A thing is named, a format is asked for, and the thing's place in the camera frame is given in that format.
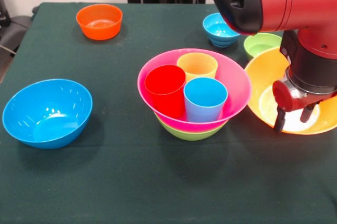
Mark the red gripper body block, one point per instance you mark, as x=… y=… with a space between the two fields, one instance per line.
x=283 y=97

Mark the small red-orange bowl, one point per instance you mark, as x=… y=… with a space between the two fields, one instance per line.
x=105 y=13

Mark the dark grey office chair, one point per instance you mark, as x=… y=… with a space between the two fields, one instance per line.
x=15 y=29

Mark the large pink bowl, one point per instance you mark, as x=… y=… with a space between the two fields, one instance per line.
x=237 y=81

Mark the yellow cup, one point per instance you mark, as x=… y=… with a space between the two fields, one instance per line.
x=197 y=66

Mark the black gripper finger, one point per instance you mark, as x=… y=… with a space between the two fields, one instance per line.
x=279 y=121
x=306 y=114

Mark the large green bowl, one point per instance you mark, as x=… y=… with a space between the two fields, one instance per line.
x=192 y=135

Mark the large blue bowl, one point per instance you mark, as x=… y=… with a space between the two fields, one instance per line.
x=47 y=113

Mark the small blue bowl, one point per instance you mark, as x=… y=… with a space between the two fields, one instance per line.
x=216 y=31

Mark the dark green tablecloth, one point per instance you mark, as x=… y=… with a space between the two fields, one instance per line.
x=118 y=181

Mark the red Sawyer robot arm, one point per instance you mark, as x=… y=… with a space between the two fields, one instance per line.
x=276 y=0

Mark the small green bowl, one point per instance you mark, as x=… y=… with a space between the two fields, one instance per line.
x=260 y=44

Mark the large orange bowl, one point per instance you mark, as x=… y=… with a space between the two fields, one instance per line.
x=263 y=76

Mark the red cup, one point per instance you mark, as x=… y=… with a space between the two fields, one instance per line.
x=166 y=89

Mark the blue cup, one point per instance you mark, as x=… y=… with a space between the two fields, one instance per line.
x=205 y=102

